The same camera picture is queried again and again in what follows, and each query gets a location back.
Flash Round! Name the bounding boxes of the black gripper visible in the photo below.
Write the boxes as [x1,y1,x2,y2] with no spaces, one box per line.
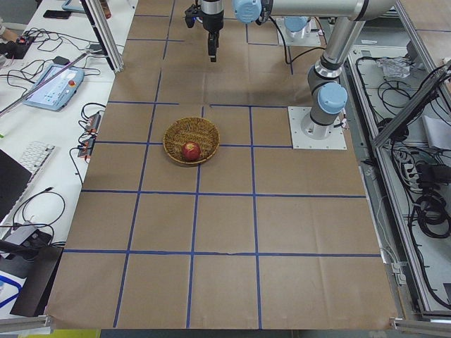
[200,0,224,62]

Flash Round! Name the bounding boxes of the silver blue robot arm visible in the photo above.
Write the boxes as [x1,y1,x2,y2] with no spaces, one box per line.
[233,1,395,140]

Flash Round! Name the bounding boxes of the round woven wicker basket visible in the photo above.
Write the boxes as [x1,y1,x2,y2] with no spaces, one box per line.
[163,117,220,166]

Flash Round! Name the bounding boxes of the dark red apple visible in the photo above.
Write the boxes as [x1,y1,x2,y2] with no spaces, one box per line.
[182,142,201,162]

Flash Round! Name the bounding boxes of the long metal rod tool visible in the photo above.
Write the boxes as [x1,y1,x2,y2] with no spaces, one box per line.
[1,49,95,115]

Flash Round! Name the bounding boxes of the black smartphone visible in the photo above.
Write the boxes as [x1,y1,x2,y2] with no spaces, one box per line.
[43,10,71,20]

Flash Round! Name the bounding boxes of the blue teach pendant tablet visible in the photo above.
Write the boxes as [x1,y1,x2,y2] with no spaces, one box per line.
[23,67,85,111]

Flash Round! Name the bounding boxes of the brown paper table cover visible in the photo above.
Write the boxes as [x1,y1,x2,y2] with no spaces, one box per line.
[47,1,397,330]

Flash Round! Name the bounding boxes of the white keyboard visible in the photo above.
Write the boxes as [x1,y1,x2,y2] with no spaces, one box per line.
[19,141,56,189]

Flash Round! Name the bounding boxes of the black laptop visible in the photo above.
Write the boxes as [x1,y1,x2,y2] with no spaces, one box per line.
[0,150,32,220]

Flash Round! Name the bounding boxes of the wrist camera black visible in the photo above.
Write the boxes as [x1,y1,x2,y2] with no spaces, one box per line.
[185,4,201,28]

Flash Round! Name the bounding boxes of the aluminium frame post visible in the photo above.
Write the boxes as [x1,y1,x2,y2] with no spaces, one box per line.
[81,0,124,73]

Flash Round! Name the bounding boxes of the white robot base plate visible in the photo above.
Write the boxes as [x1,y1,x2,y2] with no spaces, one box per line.
[288,106,347,151]

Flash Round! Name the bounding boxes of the coiled black cables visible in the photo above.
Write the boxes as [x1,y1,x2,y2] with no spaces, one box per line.
[408,192,451,240]

